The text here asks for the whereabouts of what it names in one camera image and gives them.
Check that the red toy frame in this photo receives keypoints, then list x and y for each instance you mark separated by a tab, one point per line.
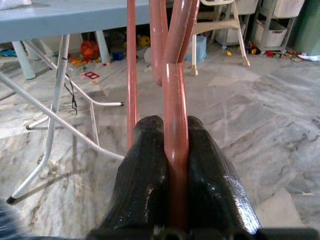
91	75

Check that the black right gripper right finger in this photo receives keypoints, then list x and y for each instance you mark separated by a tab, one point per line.
215	190

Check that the blue toy block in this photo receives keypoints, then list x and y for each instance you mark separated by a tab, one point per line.
118	56

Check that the light blue plastic stool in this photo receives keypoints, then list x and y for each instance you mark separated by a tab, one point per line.
200	48

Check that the white crumpled bag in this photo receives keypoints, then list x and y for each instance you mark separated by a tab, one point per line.
310	57

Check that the beige plastic high chair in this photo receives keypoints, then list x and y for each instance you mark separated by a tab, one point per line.
217	25

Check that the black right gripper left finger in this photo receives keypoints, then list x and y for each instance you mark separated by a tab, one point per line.
140	187

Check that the pale blue folding table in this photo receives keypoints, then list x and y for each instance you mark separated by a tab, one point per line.
62	15

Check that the grey trolley with white baskets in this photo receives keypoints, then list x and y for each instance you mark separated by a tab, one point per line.
270	35

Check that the yellow toy ball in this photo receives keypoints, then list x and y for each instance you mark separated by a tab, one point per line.
144	41

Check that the green cabinet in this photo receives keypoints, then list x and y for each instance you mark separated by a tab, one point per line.
308	25

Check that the orange plush toy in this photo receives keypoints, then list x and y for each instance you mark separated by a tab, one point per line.
89	50

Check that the red toy block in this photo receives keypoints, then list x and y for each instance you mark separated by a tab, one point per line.
270	53

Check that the pink plastic clothes hanger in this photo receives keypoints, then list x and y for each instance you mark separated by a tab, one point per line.
175	112

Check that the white plastic drawer unit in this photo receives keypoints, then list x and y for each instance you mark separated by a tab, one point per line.
225	37

